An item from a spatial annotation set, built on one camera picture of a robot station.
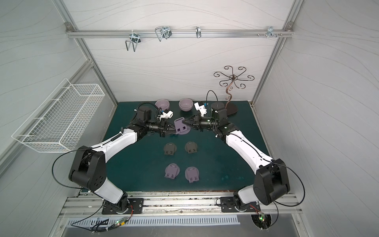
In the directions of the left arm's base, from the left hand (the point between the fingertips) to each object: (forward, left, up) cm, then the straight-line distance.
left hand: (179, 132), depth 74 cm
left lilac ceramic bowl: (+40, +17, -20) cm, 48 cm away
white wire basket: (-2, +57, +8) cm, 57 cm away
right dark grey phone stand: (+5, -6, -24) cm, 25 cm away
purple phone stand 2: (-11, +5, -24) cm, 27 cm away
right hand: (+2, -1, +6) cm, 7 cm away
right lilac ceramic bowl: (+40, 0, -20) cm, 45 cm away
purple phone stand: (0, -1, +4) cm, 4 cm away
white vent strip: (-37, +35, -10) cm, 52 cm away
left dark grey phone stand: (+3, +8, -23) cm, 25 cm away
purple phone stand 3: (-12, -7, -25) cm, 28 cm away
